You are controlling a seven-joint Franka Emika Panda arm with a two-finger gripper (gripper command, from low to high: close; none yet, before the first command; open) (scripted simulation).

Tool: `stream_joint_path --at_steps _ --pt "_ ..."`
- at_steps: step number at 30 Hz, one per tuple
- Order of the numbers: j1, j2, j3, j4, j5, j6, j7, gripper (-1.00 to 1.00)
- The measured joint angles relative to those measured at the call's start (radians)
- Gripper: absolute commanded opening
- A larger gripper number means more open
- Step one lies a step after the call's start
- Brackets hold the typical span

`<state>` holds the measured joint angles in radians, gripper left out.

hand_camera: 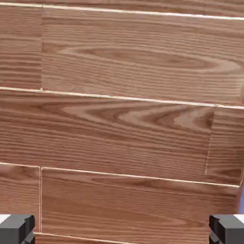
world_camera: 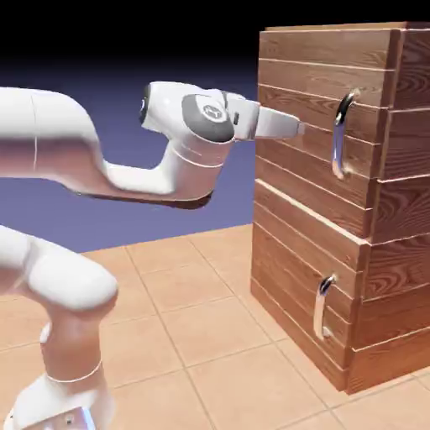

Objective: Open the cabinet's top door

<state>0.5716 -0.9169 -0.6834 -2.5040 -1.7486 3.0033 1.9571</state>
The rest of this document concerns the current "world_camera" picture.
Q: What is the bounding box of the brown wooden cabinet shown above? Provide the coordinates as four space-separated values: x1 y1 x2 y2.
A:
249 22 430 396

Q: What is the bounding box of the long curved metal handle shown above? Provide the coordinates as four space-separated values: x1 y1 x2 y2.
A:
331 88 359 181

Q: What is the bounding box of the small wooden cabinet door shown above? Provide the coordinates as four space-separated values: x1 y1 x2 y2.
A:
249 179 370 393

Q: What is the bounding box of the short curved metal handle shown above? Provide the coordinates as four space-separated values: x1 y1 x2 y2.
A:
312 273 338 340

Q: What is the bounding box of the large wooden cabinet door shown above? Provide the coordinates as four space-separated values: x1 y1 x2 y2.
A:
254 28 401 240

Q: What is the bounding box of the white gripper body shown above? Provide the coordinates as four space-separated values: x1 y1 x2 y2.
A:
254 105 301 141

